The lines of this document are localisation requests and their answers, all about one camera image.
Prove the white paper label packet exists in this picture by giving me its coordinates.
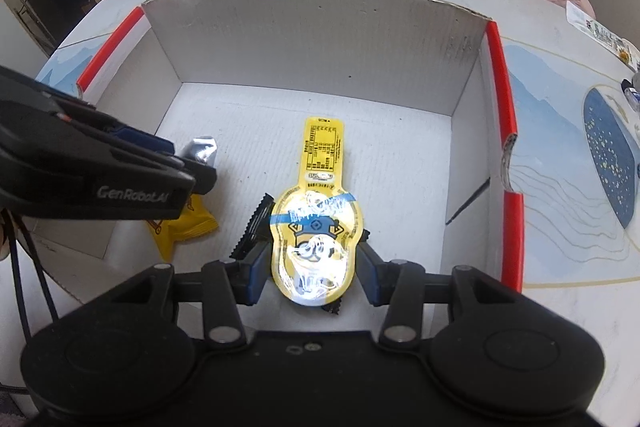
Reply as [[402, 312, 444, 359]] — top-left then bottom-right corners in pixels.
[[565, 1, 639, 72]]

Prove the red white cardboard box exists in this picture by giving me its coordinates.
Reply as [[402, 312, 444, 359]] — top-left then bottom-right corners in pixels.
[[19, 0, 526, 333]]

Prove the yellow sesame snack packet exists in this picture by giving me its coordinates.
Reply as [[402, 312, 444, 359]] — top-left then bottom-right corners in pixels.
[[145, 194, 218, 263]]

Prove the yellow minion candy pack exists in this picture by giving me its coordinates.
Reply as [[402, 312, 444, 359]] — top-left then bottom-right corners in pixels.
[[269, 117, 363, 307]]

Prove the black cable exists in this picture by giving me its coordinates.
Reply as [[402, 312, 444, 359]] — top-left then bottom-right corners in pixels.
[[0, 210, 61, 343]]

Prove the black snack packet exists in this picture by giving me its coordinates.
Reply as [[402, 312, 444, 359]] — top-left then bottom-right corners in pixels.
[[231, 191, 368, 314]]

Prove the silver foil packet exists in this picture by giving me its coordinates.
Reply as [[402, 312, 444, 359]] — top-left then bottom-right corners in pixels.
[[179, 135, 218, 168]]

